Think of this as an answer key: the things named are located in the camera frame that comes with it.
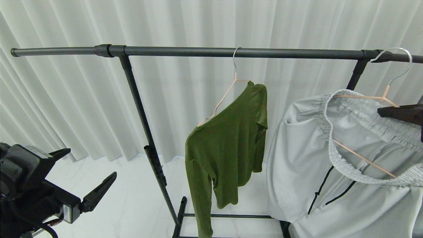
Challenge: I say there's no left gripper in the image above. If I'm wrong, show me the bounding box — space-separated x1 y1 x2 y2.
13 148 117 224

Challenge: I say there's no green t-shirt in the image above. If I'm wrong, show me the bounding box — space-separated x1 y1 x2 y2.
185 81 268 238

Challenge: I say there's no pink clothes hanger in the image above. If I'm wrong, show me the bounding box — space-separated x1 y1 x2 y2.
198 47 250 127
332 47 413 179

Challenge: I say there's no black clothes rack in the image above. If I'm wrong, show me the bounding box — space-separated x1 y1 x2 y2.
10 44 423 238

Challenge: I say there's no white curtain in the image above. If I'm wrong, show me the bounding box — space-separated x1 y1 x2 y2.
0 0 423 162

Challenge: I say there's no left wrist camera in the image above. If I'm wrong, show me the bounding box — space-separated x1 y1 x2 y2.
0 144 55 189

